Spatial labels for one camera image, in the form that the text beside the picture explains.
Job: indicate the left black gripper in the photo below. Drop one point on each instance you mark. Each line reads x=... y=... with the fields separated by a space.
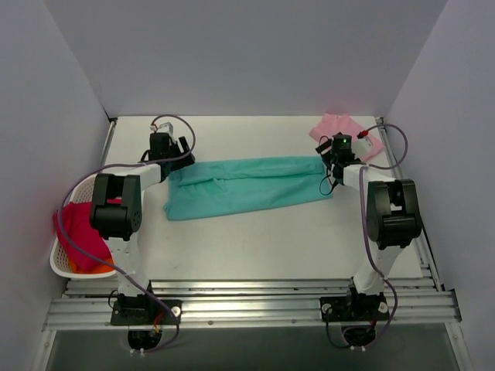
x=179 y=157

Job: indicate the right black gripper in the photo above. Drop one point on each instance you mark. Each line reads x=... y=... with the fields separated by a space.
x=325 y=151

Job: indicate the teal t shirt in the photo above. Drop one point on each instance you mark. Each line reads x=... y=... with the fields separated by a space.
x=221 y=188

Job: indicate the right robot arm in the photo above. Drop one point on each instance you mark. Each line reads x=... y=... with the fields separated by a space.
x=389 y=210

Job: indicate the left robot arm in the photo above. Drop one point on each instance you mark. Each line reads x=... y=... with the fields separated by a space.
x=116 y=207

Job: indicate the folded pink t shirt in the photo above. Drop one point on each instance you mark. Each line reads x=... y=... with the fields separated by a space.
x=331 y=124

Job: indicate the white plastic laundry basket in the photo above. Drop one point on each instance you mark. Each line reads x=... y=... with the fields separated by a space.
x=59 y=261

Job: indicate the crimson t shirt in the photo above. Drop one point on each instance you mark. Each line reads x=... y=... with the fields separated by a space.
x=76 y=222

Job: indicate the orange t shirt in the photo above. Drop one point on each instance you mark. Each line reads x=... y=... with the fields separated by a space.
x=93 y=267

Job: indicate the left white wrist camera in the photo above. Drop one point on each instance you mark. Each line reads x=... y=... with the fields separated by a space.
x=165 y=127

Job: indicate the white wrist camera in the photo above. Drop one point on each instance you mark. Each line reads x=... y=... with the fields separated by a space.
x=165 y=127
x=363 y=145

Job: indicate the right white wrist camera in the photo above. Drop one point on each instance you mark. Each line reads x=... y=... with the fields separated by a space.
x=363 y=145

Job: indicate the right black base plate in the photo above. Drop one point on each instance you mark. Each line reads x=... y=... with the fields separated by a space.
x=362 y=308

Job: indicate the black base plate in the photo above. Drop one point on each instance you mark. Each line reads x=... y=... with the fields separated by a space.
x=133 y=311
x=362 y=308

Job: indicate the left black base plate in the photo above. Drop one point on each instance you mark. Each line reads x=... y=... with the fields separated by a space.
x=133 y=311

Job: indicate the aluminium rail frame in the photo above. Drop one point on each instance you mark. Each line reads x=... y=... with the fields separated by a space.
x=263 y=269

